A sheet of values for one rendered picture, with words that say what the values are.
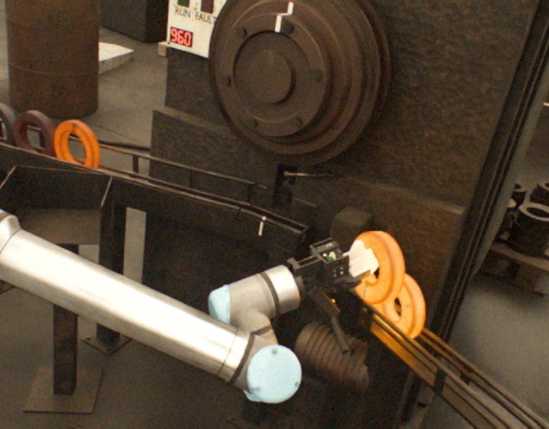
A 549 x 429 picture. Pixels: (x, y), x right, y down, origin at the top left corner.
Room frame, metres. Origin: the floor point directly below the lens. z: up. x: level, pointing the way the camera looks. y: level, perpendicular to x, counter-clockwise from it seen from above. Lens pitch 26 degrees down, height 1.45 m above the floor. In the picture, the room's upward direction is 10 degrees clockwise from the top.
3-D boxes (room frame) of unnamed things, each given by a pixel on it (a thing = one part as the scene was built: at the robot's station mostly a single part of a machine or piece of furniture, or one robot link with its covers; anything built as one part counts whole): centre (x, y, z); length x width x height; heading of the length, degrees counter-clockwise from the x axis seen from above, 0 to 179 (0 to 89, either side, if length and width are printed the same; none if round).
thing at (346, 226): (1.43, -0.20, 0.68); 0.11 x 0.08 x 0.24; 155
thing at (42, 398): (1.46, 0.59, 0.36); 0.26 x 0.20 x 0.72; 100
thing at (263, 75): (1.43, 0.06, 1.11); 0.28 x 0.06 x 0.28; 65
